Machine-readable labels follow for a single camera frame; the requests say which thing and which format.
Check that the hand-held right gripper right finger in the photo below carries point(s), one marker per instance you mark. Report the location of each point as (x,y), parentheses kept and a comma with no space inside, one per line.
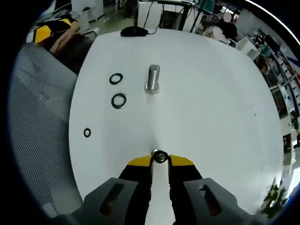
(187,185)

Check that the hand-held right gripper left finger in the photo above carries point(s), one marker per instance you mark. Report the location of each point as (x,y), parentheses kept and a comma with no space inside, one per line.
(131,187)

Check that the silver metal washer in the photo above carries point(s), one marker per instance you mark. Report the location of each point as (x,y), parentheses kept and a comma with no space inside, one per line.
(160,156)

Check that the small black washer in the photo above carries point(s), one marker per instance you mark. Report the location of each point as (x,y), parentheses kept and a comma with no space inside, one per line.
(84,132)

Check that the black metal washer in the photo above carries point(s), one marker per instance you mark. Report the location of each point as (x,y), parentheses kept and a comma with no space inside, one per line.
(119,100)
(116,79)

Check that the silver threaded stud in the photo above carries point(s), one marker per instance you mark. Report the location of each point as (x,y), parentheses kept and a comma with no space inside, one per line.
(153,78)

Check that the black round stand base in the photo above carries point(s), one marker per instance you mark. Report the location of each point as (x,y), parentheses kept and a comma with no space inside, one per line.
(134,31)

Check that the white cabinet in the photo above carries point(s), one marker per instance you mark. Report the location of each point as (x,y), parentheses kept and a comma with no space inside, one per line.
(87,11)

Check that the green potted plant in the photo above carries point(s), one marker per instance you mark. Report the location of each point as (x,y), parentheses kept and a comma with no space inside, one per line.
(275,201)

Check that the grey mesh office chair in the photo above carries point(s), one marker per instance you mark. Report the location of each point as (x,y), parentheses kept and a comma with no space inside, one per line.
(39,131)

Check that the metal storage rack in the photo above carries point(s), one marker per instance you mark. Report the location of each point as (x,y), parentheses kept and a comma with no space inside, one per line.
(281,70)

